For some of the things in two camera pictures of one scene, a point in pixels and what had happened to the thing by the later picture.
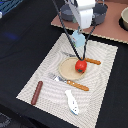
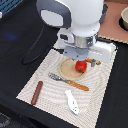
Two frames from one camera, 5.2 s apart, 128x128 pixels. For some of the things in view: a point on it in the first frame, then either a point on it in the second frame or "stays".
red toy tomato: [81, 66] stays
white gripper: [83, 14] -> [82, 47]
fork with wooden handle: [57, 78] stays
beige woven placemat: [70, 89] stays
